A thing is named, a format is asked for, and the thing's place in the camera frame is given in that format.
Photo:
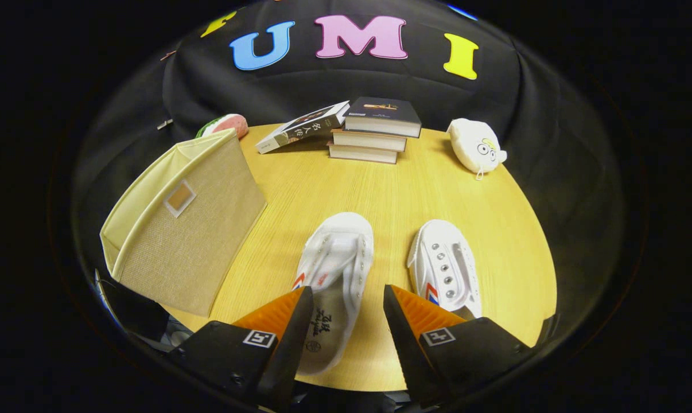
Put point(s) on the white plush pouch with eyes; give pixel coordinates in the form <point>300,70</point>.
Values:
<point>472,143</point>

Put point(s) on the beige fabric storage box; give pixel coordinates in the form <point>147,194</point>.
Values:
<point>179,241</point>

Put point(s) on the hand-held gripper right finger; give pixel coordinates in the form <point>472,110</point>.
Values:
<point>406,350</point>

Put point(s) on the white canvas shoe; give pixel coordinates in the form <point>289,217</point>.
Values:
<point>337,258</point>
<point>443,264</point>

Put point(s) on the black hardcover book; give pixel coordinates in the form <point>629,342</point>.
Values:
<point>380,109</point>

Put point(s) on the dark book with cream pages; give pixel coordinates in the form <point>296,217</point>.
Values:
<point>369,140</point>
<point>363,154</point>

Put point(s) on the watermelon slice toy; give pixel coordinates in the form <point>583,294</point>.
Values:
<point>231,123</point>

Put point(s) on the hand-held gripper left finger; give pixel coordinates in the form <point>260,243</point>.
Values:
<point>283,355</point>

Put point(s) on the silver clip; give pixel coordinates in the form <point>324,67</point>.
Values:
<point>163,124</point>

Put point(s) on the pink clip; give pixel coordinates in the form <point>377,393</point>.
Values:
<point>168,55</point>

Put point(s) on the white and black paperback book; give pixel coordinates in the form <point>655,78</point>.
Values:
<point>300,129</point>

